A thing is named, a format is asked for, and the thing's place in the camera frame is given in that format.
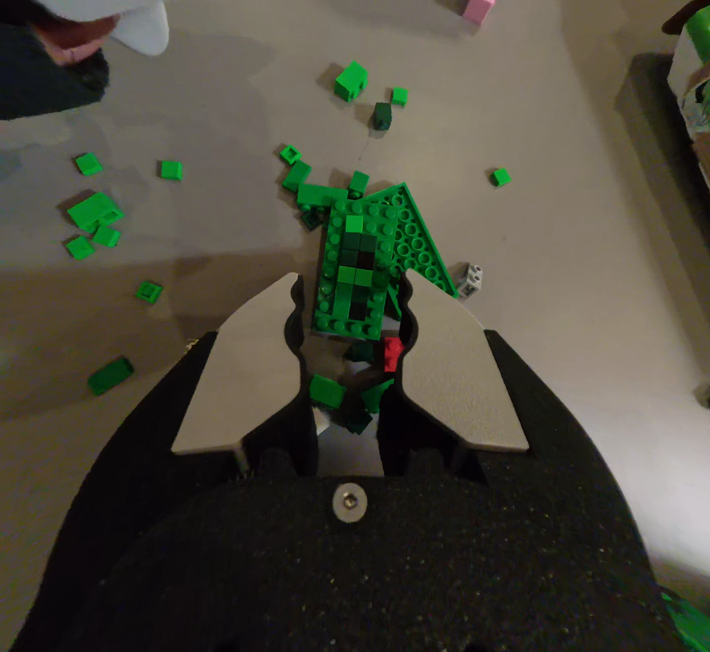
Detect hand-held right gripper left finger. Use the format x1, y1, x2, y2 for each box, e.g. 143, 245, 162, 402
171, 272, 311, 456

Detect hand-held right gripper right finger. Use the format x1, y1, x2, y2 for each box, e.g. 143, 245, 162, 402
395, 269, 531, 453

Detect green studded brick plate assembly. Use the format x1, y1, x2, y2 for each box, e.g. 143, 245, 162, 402
312, 199, 401, 340

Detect person's left forearm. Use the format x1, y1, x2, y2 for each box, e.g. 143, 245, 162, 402
0, 0, 110, 121

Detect grey desk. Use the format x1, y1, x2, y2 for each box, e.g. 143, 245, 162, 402
0, 0, 710, 652

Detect person's left hand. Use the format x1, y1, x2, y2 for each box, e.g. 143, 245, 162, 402
33, 15, 120, 65

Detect light grey small brick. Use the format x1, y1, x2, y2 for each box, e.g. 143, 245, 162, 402
455, 262, 483, 299

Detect green wedge brick plate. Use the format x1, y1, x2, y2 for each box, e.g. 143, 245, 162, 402
359, 182, 460, 299

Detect scattered small green bricks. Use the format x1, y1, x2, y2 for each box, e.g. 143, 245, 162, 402
65, 60, 512, 436

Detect green toy box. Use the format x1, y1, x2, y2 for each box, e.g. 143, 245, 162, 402
662, 0, 710, 186

